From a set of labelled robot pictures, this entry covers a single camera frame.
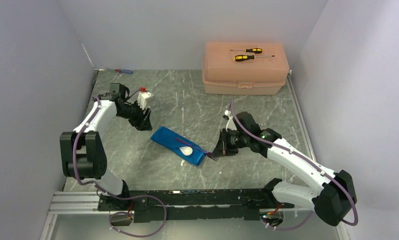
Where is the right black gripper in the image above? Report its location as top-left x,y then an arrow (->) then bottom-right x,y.
211,127 -> 249,157

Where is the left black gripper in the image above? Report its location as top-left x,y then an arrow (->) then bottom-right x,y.
117,99 -> 153,131

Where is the purple fork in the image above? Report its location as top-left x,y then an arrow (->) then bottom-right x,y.
175,137 -> 219,162

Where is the blue cloth napkin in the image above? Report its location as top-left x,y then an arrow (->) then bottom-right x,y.
150,126 -> 206,166

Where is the white plastic utensil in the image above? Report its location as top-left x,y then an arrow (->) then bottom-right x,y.
179,146 -> 193,156

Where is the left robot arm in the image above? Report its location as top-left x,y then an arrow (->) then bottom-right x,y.
59,83 -> 155,210

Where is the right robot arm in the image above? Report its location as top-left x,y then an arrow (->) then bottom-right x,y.
213,110 -> 358,227

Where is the blue red screwdriver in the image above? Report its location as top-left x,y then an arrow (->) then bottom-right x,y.
105,68 -> 134,75

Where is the peach plastic toolbox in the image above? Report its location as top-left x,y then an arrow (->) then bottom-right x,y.
202,41 -> 290,95

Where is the yellow black screwdriver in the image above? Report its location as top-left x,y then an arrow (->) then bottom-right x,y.
233,54 -> 275,62

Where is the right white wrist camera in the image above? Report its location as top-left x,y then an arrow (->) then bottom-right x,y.
223,110 -> 237,131

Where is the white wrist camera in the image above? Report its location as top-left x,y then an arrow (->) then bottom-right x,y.
223,110 -> 237,131
136,91 -> 155,110

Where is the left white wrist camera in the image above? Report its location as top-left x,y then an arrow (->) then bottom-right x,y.
136,91 -> 155,110

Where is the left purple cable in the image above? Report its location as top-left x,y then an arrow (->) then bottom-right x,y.
71,96 -> 167,240

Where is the small black-handled screwdriver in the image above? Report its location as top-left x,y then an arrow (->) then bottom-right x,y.
230,48 -> 263,54

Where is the aluminium frame rail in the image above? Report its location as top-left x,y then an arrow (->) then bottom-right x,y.
40,190 -> 349,240

